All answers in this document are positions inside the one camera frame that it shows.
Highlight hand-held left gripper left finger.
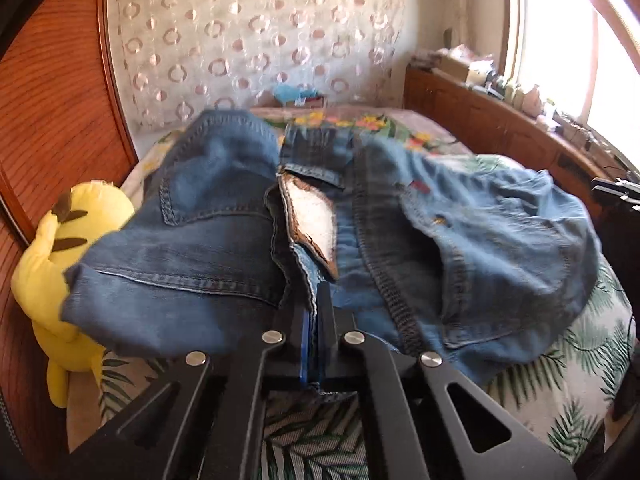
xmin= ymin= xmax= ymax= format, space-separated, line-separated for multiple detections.
xmin=70 ymin=285 xmax=318 ymax=480

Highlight floral blanket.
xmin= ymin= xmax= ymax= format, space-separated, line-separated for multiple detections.
xmin=140 ymin=106 xmax=473 ymax=161

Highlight row of bottles and boxes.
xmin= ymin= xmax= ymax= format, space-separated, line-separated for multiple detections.
xmin=409 ymin=44 xmax=603 ymax=148

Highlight black box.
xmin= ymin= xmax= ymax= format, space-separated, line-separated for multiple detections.
xmin=597 ymin=205 xmax=640 ymax=308

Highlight light blue denim pants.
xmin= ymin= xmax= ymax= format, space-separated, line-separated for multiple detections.
xmin=265 ymin=124 xmax=603 ymax=388

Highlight yellow plush toy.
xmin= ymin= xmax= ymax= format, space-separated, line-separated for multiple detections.
xmin=11 ymin=180 xmax=137 ymax=409

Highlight bright window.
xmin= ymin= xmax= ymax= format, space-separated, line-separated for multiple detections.
xmin=500 ymin=0 xmax=640 ymax=163

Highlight circle pattern curtain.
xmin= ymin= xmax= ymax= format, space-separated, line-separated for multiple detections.
xmin=106 ymin=0 xmax=417 ymax=135

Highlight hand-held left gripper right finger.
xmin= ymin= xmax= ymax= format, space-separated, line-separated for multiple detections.
xmin=318 ymin=282 xmax=578 ymax=480

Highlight blue plush toy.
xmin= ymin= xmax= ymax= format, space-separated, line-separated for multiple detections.
xmin=272 ymin=85 xmax=327 ymax=107

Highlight dark blue denim pants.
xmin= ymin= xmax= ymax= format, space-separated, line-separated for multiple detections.
xmin=61 ymin=109 xmax=288 ymax=361

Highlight wooden window cabinet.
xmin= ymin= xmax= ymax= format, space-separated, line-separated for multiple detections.
xmin=402 ymin=66 xmax=640 ymax=213

